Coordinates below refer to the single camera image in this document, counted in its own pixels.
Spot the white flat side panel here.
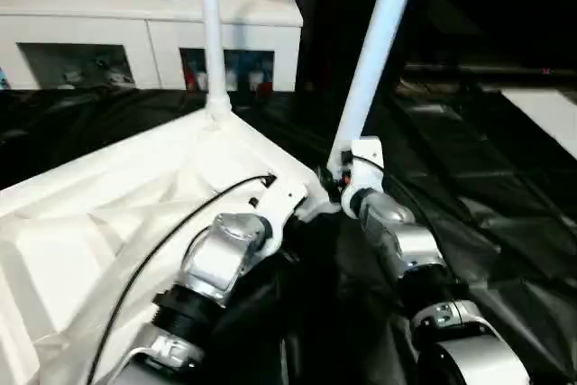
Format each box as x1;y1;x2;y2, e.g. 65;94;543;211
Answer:
500;87;577;160

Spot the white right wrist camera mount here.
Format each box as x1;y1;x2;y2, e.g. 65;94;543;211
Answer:
338;137;386;216

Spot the white plastic table leg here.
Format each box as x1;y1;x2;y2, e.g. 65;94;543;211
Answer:
197;0;234;117
326;0;425;179

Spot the dark black cabinet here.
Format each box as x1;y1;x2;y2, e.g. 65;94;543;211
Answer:
293;0;577;88

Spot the white glass-door cabinet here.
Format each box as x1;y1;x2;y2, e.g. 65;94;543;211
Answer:
0;0;304;93

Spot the black work surface mat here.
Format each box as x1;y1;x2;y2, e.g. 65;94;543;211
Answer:
0;83;577;385

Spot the white plastic table top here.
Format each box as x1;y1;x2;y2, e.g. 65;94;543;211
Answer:
0;107;342;385

